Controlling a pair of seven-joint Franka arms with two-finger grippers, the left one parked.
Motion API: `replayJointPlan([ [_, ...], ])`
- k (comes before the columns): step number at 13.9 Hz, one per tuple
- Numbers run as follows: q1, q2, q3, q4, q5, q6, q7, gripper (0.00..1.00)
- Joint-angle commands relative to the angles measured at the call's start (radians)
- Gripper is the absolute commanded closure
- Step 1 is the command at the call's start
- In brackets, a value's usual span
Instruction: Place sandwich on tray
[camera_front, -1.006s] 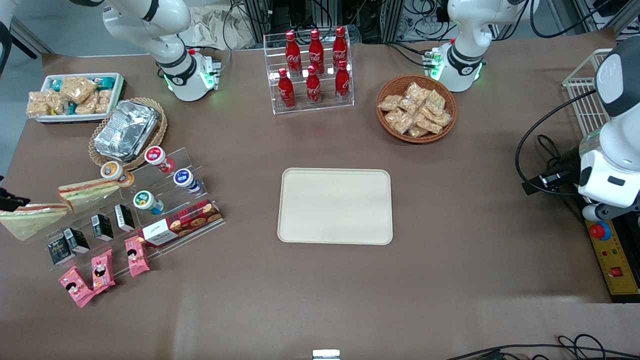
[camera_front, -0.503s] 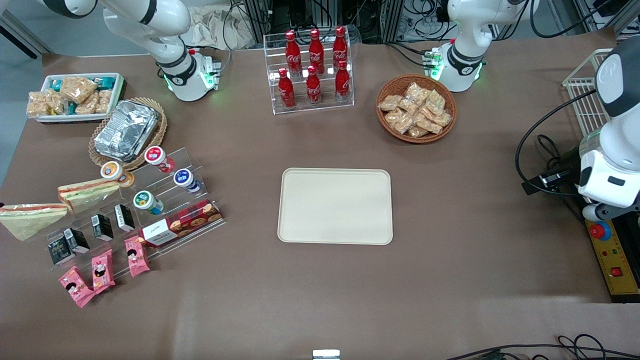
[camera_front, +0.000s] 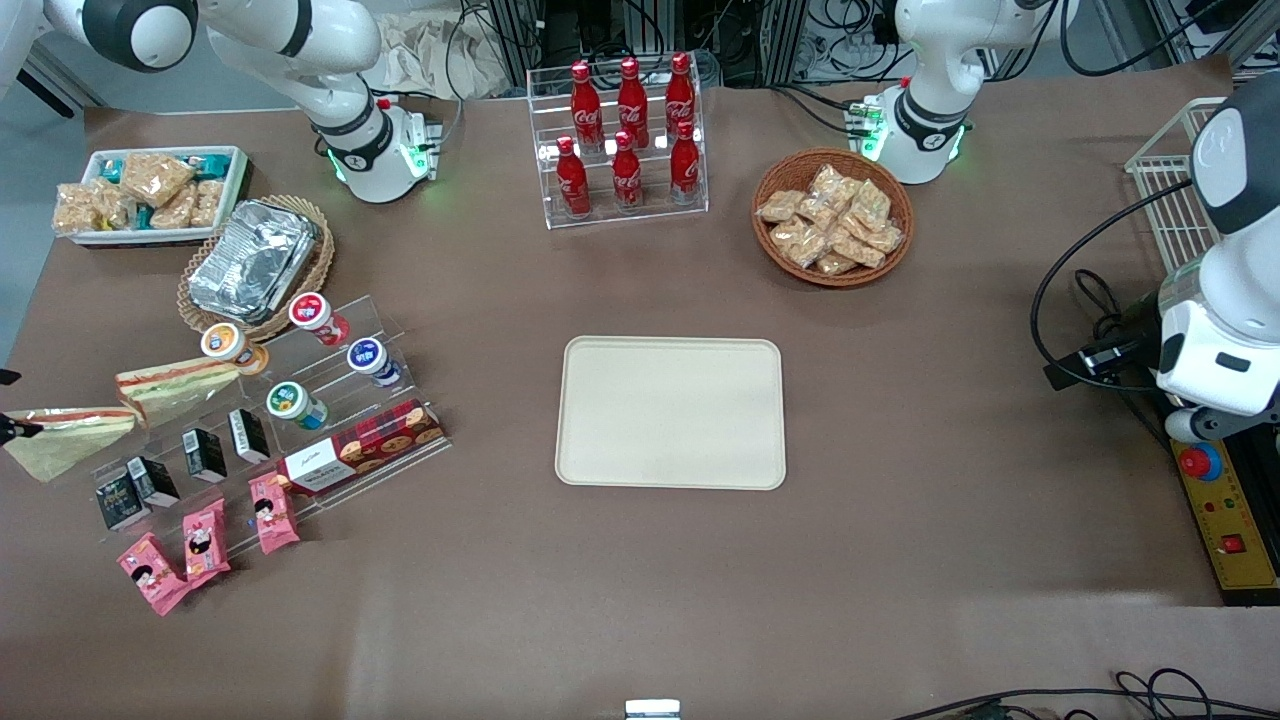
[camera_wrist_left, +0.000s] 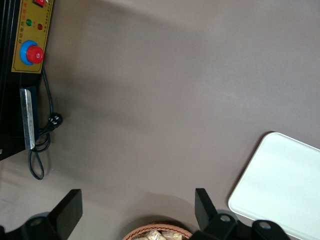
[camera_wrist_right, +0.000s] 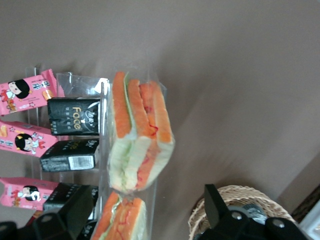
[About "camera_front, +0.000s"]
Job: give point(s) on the yellow emergency stop box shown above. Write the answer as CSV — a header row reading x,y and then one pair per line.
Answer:
x,y
1225,520

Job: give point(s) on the blue lid yogurt cup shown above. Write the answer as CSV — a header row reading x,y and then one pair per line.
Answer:
x,y
370,358

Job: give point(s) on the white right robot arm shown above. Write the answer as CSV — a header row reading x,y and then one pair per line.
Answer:
x,y
340,130

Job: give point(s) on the clear acrylic bottle rack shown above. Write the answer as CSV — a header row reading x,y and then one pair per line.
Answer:
x,y
655,215

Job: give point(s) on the orange lid yogurt cup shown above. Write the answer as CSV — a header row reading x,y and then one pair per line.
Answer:
x,y
225,342

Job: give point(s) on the crumpled beige paper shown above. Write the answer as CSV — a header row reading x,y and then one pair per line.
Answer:
x,y
430,60

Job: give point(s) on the small black carton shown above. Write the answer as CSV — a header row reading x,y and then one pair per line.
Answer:
x,y
248,435
118,501
155,481
205,454

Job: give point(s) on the red lid yogurt cup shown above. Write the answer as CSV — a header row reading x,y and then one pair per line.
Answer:
x,y
315,314

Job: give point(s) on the green lid yogurt cup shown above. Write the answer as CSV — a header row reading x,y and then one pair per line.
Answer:
x,y
290,402

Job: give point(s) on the pink snack packet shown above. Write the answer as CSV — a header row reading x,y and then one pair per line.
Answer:
x,y
205,541
152,573
272,513

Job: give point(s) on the oval wicker basket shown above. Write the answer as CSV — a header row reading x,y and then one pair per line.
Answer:
x,y
315,275

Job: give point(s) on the teal snack pack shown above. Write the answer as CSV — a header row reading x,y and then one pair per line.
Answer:
x,y
111,170
212,164

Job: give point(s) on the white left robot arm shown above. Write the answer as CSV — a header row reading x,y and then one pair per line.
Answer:
x,y
935,110

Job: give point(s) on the round wicker basket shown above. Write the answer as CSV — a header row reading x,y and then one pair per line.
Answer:
x,y
770,255

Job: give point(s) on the clear wrapped snack pack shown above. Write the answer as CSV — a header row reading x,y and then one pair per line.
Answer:
x,y
835,265
886,238
832,183
780,206
818,212
800,242
872,203
858,248

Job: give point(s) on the triangle sandwich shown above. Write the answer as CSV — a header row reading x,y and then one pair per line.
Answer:
x,y
180,388
70,440

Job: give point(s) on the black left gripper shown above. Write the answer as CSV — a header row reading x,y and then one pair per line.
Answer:
x,y
1130,329

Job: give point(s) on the red cola bottle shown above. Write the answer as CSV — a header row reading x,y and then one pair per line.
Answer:
x,y
573,185
627,178
632,100
685,168
586,105
680,95

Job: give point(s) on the white plastic bin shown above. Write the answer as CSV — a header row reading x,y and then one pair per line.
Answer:
x,y
238,185

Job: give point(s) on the aluminium equipment frame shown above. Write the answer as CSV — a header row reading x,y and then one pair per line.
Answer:
x,y
750,40

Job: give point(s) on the red cookie box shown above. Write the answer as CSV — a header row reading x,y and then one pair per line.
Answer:
x,y
360,448

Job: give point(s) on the beige rectangular tray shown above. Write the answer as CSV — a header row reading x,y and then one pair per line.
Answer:
x,y
670,412

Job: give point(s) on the brown rice cracker pack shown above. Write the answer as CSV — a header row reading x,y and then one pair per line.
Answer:
x,y
113,207
75,208
207,200
175,213
155,175

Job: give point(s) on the clear acrylic stepped shelf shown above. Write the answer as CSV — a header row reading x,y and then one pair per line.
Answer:
x,y
330,450

